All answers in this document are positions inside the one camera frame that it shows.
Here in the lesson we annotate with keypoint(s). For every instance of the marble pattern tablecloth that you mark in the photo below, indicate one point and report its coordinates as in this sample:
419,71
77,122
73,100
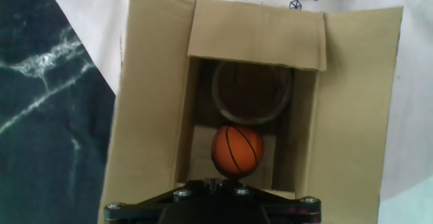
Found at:
50,115

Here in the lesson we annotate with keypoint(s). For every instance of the brown cardboard box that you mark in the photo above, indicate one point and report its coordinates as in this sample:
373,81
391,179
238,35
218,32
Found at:
149,115

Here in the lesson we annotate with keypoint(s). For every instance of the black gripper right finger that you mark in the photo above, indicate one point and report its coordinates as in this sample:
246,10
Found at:
294,212

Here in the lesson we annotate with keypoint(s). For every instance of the small orange basketball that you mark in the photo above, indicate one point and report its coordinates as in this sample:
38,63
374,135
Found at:
236,151

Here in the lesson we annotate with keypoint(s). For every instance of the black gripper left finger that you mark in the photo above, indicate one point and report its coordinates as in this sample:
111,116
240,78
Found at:
135,212

